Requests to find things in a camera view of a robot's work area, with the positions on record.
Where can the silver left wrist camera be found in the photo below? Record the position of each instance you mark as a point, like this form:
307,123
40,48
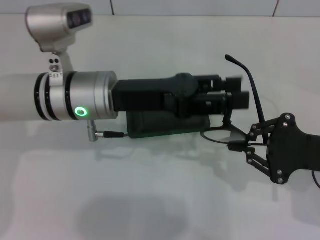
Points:
50,22

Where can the black glasses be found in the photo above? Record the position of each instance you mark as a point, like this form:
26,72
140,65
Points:
228,58

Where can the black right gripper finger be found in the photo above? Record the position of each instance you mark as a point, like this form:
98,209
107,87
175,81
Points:
232,83

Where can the green glasses case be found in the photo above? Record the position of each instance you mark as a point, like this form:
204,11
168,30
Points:
162,127

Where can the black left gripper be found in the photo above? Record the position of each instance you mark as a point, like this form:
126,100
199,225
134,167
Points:
150,95

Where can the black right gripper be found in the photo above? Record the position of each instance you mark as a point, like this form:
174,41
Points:
292,152

